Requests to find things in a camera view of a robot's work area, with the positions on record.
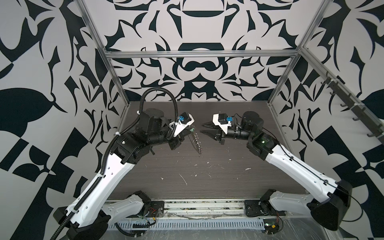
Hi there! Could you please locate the metal keyring chain loop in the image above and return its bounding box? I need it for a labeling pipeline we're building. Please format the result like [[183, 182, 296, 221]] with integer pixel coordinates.
[[189, 131, 204, 156]]

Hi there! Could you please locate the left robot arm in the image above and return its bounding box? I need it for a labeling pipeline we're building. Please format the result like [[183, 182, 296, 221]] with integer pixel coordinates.
[[51, 108, 195, 240]]

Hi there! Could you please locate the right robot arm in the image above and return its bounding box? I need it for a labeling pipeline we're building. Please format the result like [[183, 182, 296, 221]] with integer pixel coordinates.
[[201, 111, 352, 231]]

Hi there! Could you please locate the small circuit board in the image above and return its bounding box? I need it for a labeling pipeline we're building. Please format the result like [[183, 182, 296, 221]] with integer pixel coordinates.
[[263, 218, 284, 235]]

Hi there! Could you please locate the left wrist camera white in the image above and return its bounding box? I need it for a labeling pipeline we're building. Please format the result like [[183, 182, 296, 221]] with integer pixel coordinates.
[[169, 112, 195, 137]]

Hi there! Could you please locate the left corrugated black cable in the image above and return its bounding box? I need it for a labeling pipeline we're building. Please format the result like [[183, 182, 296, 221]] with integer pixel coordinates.
[[49, 86, 179, 240]]

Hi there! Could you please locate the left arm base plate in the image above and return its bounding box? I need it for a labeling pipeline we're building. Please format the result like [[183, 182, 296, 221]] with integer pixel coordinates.
[[134, 201, 165, 218]]

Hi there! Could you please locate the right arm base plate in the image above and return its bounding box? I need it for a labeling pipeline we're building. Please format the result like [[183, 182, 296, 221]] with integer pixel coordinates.
[[244, 200, 286, 218]]

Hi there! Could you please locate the white slotted cable duct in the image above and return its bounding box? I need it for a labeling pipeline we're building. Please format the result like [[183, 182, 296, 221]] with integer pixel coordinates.
[[118, 219, 265, 231]]

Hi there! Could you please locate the wall hook rail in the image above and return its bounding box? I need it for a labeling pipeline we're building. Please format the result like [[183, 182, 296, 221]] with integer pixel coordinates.
[[322, 71, 384, 145]]

